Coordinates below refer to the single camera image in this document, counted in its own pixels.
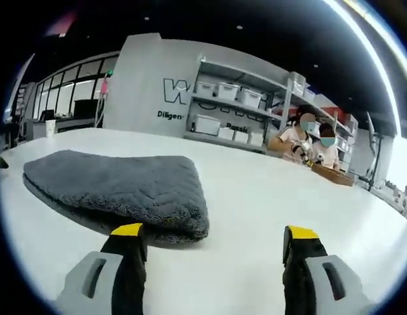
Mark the grey towel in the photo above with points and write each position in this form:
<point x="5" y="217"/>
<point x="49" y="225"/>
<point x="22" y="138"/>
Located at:
<point x="118" y="183"/>

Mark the white paper cup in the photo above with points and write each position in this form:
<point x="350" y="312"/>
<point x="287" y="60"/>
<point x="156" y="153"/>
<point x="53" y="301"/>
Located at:
<point x="51" y="128"/>

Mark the black monitor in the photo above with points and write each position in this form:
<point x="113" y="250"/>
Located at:
<point x="84" y="108"/>

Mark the wooden tray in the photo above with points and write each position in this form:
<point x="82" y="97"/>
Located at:
<point x="334" y="175"/>

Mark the pink cloth on stand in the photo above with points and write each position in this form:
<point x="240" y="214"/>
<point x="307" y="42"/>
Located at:
<point x="105" y="86"/>

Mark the white cardboard box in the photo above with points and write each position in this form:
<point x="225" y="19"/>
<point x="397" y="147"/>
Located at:
<point x="226" y="134"/>
<point x="256" y="139"/>
<point x="241" y="136"/>

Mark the large white storage bin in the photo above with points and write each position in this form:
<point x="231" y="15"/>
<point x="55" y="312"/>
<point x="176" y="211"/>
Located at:
<point x="206" y="125"/>

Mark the white lidded storage bin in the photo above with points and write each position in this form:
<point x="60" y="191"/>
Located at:
<point x="206" y="88"/>
<point x="250" y="98"/>
<point x="228" y="91"/>

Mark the grey bin stack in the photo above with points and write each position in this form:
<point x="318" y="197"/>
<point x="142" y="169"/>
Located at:
<point x="296" y="82"/>

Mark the grey metal shelving rack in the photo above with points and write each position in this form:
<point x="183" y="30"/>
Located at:
<point x="203" y="69"/>

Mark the ceiling light strip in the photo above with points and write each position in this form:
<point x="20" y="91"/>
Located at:
<point x="371" y="52"/>

